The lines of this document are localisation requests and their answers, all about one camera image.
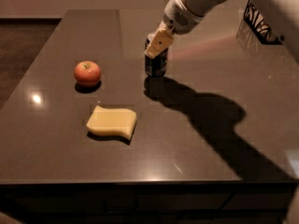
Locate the dark cabinet drawer front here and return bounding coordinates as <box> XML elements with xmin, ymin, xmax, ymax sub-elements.
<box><xmin>6</xmin><ymin>187</ymin><xmax>233</xmax><ymax>217</ymax></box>

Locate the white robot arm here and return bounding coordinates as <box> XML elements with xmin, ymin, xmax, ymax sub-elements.
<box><xmin>145</xmin><ymin>0</ymin><xmax>299</xmax><ymax>61</ymax></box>

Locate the blue pepsi can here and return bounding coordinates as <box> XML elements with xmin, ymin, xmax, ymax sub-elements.
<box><xmin>145</xmin><ymin>49</ymin><xmax>168</xmax><ymax>77</ymax></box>

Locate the black wire basket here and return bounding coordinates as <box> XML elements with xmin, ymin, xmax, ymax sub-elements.
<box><xmin>243</xmin><ymin>0</ymin><xmax>281</xmax><ymax>45</ymax></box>

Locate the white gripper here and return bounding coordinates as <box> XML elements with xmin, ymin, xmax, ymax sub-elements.
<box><xmin>145</xmin><ymin>0</ymin><xmax>203</xmax><ymax>59</ymax></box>

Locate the yellow sponge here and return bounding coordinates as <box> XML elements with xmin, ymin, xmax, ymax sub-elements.
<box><xmin>86</xmin><ymin>105</ymin><xmax>136</xmax><ymax>140</ymax></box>

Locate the red apple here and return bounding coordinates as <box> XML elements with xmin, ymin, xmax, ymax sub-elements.
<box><xmin>74</xmin><ymin>61</ymin><xmax>101</xmax><ymax>88</ymax></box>

